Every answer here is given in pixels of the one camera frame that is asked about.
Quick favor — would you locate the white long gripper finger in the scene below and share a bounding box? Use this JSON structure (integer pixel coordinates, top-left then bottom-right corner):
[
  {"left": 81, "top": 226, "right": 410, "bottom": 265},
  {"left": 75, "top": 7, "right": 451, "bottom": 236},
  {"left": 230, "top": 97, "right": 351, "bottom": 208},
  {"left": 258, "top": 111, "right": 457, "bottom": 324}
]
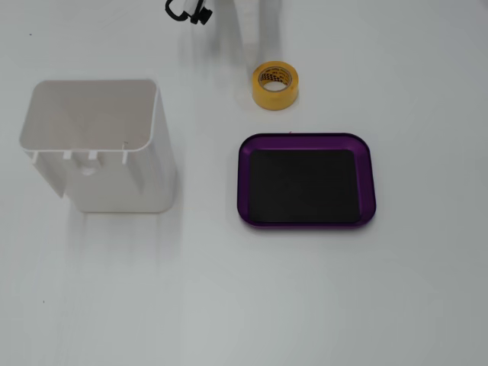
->
[{"left": 234, "top": 0, "right": 268, "bottom": 72}]

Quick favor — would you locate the yellow masking tape roll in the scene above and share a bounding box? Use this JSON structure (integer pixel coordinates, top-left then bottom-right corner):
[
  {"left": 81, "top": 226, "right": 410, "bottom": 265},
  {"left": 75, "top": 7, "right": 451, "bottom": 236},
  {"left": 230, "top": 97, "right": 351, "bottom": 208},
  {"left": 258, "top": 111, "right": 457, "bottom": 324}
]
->
[{"left": 251, "top": 60, "right": 300, "bottom": 111}]

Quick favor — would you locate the purple metal tray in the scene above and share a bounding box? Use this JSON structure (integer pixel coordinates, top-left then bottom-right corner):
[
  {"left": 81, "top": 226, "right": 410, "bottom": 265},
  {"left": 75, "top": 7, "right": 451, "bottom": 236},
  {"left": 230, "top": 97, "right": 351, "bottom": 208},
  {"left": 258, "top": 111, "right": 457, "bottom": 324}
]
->
[{"left": 238, "top": 132, "right": 377, "bottom": 230}]

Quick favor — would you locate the black tray mat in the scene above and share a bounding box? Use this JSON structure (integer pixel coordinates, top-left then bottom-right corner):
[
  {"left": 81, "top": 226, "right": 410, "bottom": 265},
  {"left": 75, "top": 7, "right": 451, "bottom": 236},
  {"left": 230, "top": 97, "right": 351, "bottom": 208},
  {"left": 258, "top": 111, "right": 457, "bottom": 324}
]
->
[{"left": 249, "top": 148, "right": 363, "bottom": 225}]

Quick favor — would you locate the white plastic bin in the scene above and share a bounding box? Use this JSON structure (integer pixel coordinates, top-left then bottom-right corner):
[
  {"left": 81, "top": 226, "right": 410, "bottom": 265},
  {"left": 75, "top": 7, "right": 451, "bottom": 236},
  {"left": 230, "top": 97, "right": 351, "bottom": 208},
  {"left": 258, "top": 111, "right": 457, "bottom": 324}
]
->
[{"left": 18, "top": 79, "right": 177, "bottom": 214}]

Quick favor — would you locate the black camera cable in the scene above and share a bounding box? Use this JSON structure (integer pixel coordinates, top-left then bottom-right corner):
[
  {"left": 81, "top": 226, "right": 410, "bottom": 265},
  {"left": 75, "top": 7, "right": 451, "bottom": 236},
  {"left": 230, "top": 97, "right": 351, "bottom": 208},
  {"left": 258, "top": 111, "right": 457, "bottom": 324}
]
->
[{"left": 165, "top": 0, "right": 213, "bottom": 25}]

